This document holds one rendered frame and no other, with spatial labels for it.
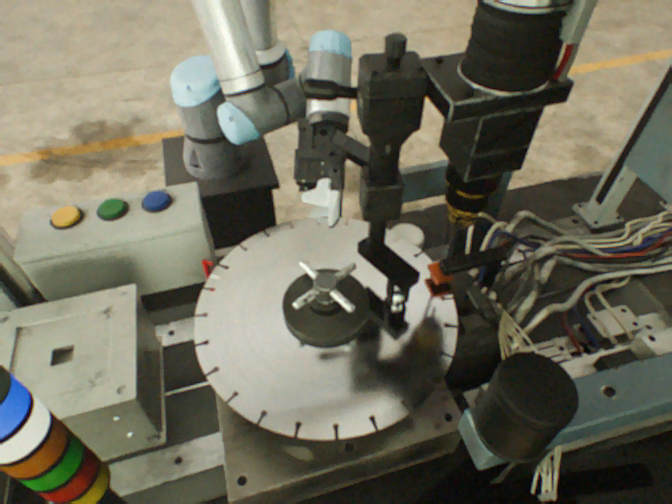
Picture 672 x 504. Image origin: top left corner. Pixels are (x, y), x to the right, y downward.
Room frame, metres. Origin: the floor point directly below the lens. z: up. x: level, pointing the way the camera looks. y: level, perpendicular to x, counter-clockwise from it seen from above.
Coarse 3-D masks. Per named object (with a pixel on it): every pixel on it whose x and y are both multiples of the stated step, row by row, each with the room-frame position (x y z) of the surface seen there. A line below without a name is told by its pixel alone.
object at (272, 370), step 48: (288, 240) 0.46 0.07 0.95; (336, 240) 0.46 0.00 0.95; (240, 288) 0.38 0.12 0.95; (384, 288) 0.38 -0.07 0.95; (432, 288) 0.38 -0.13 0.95; (240, 336) 0.30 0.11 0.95; (288, 336) 0.30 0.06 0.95; (384, 336) 0.30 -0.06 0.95; (432, 336) 0.30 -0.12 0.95; (240, 384) 0.24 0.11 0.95; (288, 384) 0.24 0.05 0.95; (336, 384) 0.24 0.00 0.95; (384, 384) 0.24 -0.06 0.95; (432, 384) 0.24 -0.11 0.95; (288, 432) 0.19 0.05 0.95
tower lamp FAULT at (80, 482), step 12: (84, 444) 0.15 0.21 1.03; (84, 456) 0.14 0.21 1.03; (96, 456) 0.15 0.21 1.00; (84, 468) 0.13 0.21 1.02; (96, 468) 0.14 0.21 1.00; (72, 480) 0.12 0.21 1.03; (84, 480) 0.13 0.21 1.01; (36, 492) 0.12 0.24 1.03; (48, 492) 0.12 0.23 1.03; (60, 492) 0.12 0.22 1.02; (72, 492) 0.12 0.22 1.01; (84, 492) 0.12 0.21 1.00
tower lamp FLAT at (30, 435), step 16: (32, 400) 0.15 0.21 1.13; (32, 416) 0.14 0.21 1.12; (48, 416) 0.15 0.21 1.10; (16, 432) 0.13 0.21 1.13; (32, 432) 0.13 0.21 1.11; (48, 432) 0.14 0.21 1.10; (0, 448) 0.12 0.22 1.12; (16, 448) 0.12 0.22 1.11; (32, 448) 0.12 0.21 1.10; (0, 464) 0.12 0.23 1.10
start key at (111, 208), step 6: (102, 204) 0.58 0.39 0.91; (108, 204) 0.58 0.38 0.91; (114, 204) 0.58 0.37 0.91; (120, 204) 0.58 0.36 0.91; (102, 210) 0.57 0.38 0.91; (108, 210) 0.57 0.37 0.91; (114, 210) 0.57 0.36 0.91; (120, 210) 0.57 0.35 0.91; (102, 216) 0.56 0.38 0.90; (108, 216) 0.56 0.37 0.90; (114, 216) 0.56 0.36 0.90
